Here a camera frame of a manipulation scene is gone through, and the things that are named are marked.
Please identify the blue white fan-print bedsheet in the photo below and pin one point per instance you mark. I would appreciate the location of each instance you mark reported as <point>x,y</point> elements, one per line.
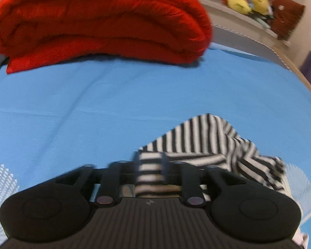
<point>93,109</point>

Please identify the pile of plush toys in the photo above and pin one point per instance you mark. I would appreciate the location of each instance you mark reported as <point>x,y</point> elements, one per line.
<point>239,4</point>

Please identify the red folded blanket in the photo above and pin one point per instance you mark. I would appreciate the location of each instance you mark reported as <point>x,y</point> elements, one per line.
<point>106,18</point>

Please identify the black white striped small garment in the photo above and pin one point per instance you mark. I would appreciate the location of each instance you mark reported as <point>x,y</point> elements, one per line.
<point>197,140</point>

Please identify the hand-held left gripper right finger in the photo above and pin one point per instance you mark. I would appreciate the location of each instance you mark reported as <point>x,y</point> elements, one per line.
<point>189,176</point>

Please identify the wooden bed frame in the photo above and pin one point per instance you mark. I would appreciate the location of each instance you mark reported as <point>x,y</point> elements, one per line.
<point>298,70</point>

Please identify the white headboard shelf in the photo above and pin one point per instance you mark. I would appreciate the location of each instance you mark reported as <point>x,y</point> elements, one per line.
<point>223,11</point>

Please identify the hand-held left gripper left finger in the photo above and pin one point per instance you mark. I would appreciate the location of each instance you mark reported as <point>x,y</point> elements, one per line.
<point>116,173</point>

